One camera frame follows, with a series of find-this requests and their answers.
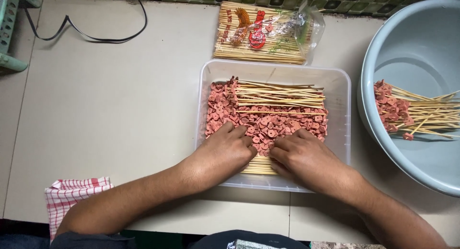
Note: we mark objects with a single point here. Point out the person's right hand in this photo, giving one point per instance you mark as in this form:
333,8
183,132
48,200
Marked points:
305,155

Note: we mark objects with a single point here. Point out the person's left hand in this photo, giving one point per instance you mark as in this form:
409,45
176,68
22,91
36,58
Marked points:
222,150

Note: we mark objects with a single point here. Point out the person's left fingers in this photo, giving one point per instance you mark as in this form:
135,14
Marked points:
239,137

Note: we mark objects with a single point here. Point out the heap of pink sausage pieces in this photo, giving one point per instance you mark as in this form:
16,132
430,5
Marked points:
267,123

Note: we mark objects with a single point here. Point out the bamboo skewers under hands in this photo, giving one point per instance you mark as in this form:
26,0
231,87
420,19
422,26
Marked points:
258,167

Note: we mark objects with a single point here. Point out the clear plastic container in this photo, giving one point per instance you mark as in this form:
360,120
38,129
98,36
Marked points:
275,123

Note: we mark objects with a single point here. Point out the bundle of bamboo skewers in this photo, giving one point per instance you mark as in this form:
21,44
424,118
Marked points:
278,94

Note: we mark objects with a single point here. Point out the bag of bamboo skewers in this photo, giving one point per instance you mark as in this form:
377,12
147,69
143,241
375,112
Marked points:
264,33

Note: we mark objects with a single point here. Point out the person's dark shirt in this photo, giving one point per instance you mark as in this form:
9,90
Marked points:
179,240

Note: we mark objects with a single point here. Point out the red checked cloth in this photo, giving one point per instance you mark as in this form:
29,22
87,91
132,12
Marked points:
73,198

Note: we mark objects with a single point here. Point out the pile of skewered sausage sticks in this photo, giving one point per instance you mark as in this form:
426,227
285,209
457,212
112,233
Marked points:
413,110

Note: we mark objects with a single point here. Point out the grey plastic basin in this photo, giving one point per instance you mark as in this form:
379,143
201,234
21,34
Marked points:
413,94

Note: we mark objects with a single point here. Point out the green plastic rack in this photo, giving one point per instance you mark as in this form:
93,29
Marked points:
10,30

